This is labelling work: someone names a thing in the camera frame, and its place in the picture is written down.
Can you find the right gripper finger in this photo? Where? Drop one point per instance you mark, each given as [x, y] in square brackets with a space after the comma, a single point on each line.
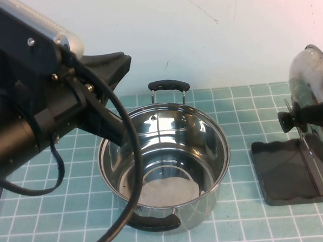
[316, 113]

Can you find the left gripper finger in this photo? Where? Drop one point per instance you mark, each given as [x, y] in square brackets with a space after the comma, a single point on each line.
[107, 126]
[112, 66]

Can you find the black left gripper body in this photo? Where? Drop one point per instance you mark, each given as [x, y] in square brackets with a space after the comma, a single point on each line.
[54, 88]

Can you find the stainless steel pot lid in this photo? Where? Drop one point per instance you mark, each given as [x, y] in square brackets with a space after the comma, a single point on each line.
[308, 72]

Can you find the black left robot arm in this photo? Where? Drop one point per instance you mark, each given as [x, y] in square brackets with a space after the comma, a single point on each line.
[10, 129]

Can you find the green tile pattern tablecloth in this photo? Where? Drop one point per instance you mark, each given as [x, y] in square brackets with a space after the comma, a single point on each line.
[237, 225]

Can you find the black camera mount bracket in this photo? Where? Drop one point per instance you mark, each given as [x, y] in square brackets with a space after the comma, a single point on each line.
[16, 33]

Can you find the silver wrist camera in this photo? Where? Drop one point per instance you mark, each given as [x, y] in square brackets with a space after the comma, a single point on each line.
[56, 20]

